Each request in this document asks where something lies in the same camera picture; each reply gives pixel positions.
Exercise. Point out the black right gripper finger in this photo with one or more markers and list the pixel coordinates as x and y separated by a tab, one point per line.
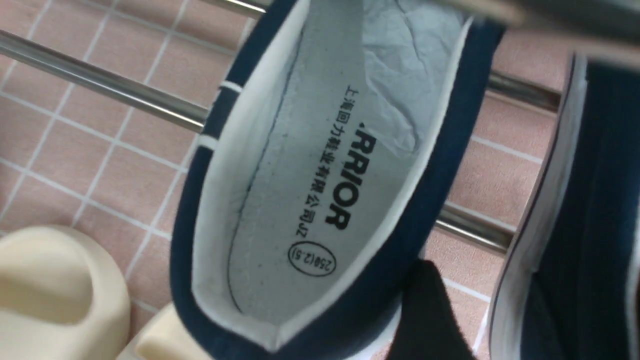
428	329

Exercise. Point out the navy slip-on shoe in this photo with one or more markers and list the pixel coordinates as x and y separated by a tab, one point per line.
320	171
569	286

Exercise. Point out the silver metal shoe rack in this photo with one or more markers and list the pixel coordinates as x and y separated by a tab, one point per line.
485	234

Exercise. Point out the right cream slide slipper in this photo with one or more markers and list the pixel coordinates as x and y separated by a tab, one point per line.
163	338

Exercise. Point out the cream slide slipper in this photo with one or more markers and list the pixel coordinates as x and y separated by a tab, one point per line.
163	338
62	297

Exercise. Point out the left cream slide slipper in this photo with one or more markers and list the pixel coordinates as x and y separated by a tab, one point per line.
62	297

